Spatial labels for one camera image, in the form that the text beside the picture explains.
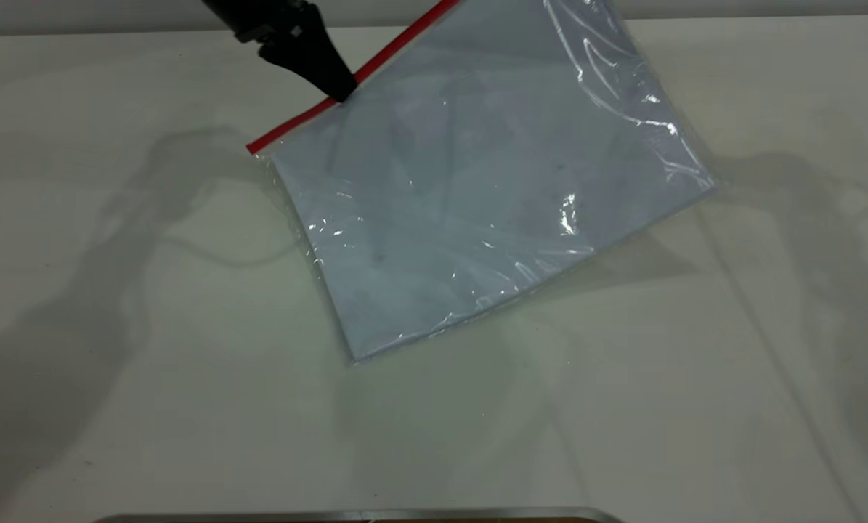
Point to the clear zip bag red zipper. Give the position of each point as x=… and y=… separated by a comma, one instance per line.
x=492, y=181

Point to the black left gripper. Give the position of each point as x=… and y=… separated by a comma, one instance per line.
x=259, y=14

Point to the metal rim strip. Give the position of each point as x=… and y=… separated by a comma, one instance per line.
x=361, y=516

